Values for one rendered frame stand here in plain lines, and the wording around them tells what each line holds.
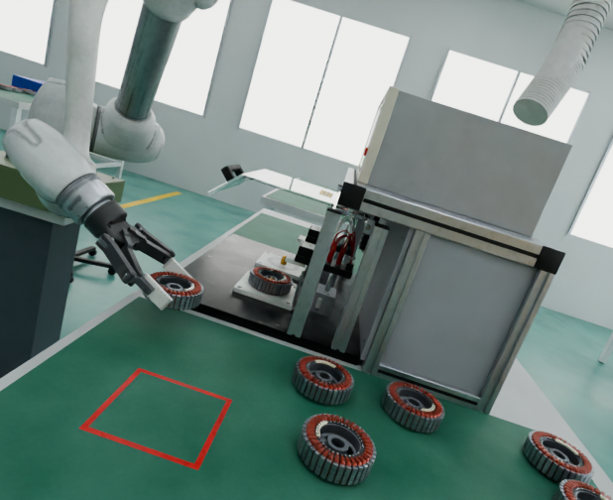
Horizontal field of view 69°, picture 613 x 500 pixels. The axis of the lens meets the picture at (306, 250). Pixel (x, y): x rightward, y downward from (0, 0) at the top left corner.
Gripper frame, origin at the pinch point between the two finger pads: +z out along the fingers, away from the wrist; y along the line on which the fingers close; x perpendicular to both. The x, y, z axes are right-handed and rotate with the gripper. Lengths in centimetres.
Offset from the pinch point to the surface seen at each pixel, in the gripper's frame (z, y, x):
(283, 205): 0, -185, -10
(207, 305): 7.4, -8.4, -1.5
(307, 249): 14.4, -24.8, 19.5
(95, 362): 1.2, 20.3, -7.3
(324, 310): 28.5, -24.2, 12.3
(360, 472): 36.9, 27.7, 15.9
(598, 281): 339, -501, 161
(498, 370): 57, -6, 36
